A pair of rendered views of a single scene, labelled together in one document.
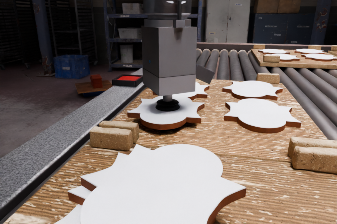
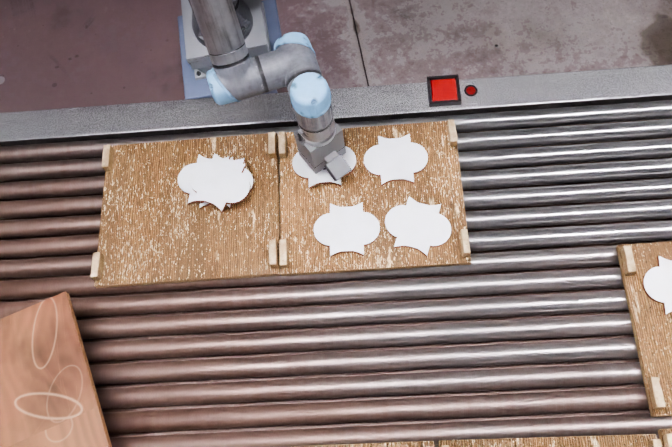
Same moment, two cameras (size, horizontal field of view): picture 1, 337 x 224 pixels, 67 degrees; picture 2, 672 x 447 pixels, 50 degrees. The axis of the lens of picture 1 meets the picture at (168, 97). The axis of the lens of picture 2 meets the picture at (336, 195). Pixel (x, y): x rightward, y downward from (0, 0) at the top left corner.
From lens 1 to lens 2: 1.55 m
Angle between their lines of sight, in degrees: 71
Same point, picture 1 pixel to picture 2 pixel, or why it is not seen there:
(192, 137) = (296, 188)
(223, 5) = not seen: outside the picture
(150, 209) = (204, 183)
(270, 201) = (242, 230)
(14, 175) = (249, 113)
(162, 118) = (301, 164)
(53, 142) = (285, 108)
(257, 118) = (328, 226)
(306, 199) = (247, 245)
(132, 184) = (215, 173)
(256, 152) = (286, 226)
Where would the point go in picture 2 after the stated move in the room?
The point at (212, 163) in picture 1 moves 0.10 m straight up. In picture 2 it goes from (235, 198) to (225, 178)
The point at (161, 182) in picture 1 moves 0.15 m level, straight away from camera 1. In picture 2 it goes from (218, 182) to (283, 163)
